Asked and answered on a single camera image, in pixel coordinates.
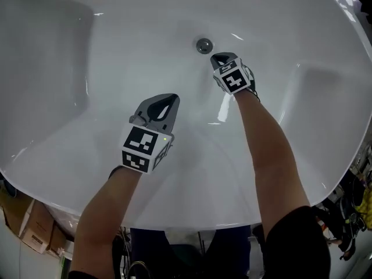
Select person's dark trousers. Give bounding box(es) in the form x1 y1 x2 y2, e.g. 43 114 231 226
129 224 252 279

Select small cardboard box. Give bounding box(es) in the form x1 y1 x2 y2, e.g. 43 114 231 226
46 221 67 257

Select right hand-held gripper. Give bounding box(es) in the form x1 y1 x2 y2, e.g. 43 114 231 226
210 52 256 96

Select black wrist strap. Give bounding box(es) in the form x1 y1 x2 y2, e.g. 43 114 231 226
108 165 124 180

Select person's left forearm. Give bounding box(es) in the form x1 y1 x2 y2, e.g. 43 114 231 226
69 166 144 279

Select yellow cloth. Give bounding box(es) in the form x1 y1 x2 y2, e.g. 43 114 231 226
355 181 372 225

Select white bathtub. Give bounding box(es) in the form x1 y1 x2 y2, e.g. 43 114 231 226
0 0 372 232

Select chrome drain stopper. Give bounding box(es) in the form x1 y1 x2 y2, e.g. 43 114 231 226
196 38 214 53

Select person's right forearm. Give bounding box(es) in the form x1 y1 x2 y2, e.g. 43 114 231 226
233 88 311 237

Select large cardboard box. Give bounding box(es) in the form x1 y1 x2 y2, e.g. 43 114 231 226
0 189 55 255

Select person's black sleeve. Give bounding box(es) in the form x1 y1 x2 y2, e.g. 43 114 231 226
263 205 331 279

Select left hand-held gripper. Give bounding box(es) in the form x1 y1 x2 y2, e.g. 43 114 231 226
120 92 181 175

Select black floor cables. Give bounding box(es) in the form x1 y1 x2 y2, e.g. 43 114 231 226
112 226 153 279

